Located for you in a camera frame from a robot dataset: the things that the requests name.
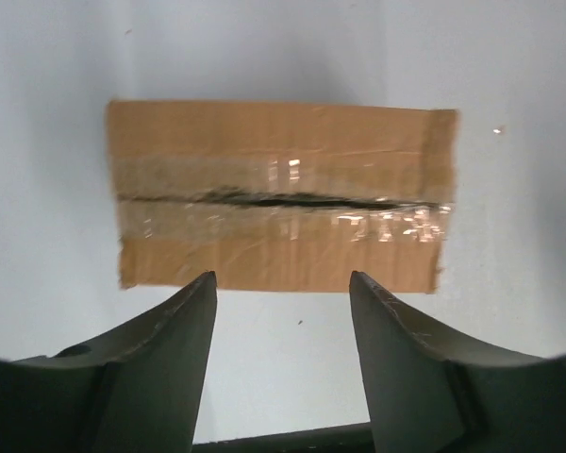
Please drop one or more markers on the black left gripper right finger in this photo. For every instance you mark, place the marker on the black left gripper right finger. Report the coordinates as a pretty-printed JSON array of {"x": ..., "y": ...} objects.
[{"x": 432, "y": 388}]

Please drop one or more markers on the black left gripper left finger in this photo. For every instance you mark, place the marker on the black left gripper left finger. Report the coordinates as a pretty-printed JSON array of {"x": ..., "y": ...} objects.
[{"x": 134, "y": 388}]

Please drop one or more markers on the brown cardboard express box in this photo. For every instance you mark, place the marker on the brown cardboard express box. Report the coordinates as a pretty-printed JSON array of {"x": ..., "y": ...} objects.
[{"x": 281, "y": 197}]

